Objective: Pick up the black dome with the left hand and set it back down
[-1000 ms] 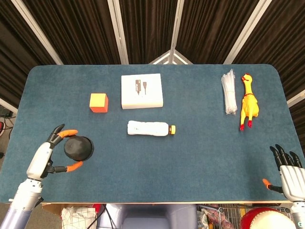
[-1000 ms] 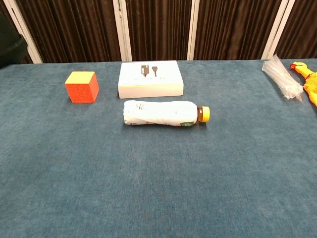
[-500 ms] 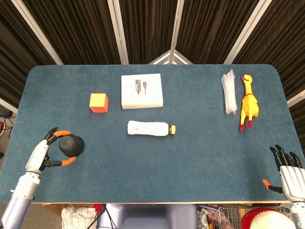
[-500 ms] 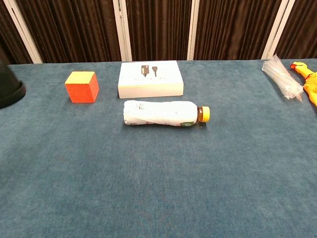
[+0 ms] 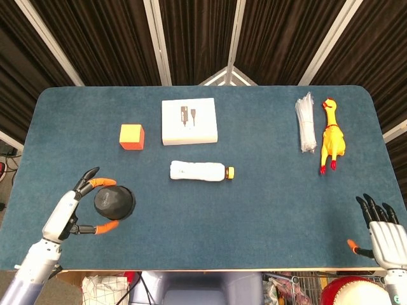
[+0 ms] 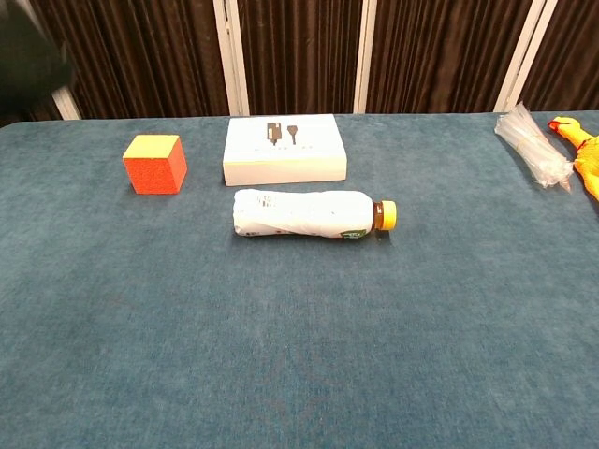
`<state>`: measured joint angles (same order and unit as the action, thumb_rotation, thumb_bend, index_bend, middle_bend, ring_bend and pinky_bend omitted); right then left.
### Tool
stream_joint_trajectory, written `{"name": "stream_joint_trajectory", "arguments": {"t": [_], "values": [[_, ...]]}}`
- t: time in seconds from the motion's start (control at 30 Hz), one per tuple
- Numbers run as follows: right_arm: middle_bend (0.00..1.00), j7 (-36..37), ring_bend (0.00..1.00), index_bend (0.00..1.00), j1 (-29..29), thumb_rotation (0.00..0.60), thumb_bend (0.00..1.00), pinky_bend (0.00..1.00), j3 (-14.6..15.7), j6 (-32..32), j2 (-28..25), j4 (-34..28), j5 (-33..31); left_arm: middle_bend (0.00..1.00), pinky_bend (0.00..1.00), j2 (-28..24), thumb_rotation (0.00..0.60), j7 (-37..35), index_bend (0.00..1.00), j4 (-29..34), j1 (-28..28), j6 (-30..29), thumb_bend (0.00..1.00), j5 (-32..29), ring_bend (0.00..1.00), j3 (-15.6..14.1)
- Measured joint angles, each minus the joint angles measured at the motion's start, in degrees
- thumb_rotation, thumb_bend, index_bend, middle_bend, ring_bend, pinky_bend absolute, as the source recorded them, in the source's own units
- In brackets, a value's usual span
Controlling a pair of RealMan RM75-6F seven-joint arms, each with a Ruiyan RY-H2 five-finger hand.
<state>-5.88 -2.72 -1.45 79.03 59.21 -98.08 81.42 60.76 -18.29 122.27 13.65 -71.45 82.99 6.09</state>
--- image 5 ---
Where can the right robot hand orange thumb tip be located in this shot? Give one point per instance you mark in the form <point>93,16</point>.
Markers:
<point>388,241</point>

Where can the red drum cream head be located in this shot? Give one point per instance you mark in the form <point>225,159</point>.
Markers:
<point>359,295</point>

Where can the grey-blue robot torso base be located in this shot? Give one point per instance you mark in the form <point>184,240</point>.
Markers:
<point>197,289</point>

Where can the black round object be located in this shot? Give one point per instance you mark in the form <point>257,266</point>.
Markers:
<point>114,203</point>

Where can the blue felt table cover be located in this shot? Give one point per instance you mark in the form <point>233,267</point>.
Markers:
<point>222,222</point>

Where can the white-labelled bottle yellow cap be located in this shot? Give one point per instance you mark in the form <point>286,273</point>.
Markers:
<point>197,171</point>

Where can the white flat product box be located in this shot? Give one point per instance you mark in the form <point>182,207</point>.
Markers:
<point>190,127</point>

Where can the brown cardboard box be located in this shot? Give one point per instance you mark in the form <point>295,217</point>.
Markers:
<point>71,278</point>

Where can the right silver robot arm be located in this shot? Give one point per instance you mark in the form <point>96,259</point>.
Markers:
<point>395,286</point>

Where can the white checked cloth bag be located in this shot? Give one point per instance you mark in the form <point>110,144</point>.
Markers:
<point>105,290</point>

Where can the yellow rubber chicken toy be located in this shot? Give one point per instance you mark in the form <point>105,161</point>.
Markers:
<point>333,139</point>

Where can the white triangular frame brace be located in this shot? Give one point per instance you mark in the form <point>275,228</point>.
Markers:
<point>227,76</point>

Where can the colourful plastic packages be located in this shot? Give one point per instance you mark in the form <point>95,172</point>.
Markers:
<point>292,292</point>

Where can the dark brown pleated curtain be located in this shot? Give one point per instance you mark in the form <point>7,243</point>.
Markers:
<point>111,41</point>

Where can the white frame post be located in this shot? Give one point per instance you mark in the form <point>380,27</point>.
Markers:
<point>237,35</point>
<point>157,41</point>
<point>47,38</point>
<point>329,41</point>

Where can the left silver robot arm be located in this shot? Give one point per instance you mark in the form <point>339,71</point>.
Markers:
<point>35,267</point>

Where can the white frame bar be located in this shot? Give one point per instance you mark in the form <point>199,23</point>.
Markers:
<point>11,139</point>
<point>395,131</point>

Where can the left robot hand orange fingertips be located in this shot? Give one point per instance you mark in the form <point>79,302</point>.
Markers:
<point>62,216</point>

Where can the orange foam cube yellow face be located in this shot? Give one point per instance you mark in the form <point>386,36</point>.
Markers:
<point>131,135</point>

